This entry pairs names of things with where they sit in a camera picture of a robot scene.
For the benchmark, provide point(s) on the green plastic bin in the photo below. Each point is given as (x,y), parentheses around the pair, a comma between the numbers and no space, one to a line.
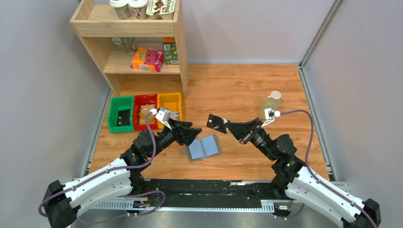
(117,104)

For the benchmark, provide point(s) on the black card in green bin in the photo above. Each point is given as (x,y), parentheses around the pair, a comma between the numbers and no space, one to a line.
(124,117)

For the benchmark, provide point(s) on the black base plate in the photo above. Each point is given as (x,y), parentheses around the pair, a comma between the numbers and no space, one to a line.
(214,194)

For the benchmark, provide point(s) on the green liquid bottle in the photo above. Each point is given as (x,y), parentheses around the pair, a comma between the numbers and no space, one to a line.
(272,101)

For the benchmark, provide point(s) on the aluminium frame rail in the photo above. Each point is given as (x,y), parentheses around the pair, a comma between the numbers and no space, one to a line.
(341,207)

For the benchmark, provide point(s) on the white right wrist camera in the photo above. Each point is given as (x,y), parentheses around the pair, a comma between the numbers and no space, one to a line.
(269,116)

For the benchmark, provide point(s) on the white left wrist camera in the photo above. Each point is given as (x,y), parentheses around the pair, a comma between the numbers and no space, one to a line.
(162,117)

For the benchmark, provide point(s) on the red plastic bin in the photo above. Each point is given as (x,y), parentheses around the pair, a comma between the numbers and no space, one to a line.
(140,100)

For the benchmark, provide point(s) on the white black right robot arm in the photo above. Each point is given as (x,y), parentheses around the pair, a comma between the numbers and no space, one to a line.
(297,181)

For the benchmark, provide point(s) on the gold card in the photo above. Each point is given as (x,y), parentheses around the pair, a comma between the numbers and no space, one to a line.
(144,110)

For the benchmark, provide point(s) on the yellow plastic bin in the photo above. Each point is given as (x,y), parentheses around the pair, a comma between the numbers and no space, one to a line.
(171,101)

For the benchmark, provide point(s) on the clear glass jar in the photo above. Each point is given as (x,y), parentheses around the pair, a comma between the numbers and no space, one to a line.
(130,45)

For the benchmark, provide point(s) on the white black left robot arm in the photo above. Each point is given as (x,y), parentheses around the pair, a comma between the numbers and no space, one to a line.
(64,203)

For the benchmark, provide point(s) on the white lid paper cup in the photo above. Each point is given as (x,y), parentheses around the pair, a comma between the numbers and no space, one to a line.
(121,8)

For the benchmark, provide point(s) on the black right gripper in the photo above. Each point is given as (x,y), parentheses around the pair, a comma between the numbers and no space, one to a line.
(241,130)

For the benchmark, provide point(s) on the wooden shelf unit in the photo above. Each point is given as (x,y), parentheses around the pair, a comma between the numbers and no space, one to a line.
(112,42)

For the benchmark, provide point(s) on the chocolate pudding pack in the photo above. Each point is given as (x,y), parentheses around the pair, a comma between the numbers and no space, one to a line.
(161,9)

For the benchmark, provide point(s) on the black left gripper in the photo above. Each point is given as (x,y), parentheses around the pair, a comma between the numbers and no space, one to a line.
(187,134)

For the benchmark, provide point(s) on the silver card in yellow bin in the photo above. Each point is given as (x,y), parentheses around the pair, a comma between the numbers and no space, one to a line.
(175,115)

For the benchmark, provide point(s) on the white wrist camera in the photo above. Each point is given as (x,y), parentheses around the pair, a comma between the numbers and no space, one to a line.
(269,116)
(162,117)

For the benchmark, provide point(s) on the orange pink snack box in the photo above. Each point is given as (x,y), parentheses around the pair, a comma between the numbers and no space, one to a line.
(148,59)

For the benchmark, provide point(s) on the green carton box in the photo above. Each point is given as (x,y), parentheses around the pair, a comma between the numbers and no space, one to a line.
(170,51)

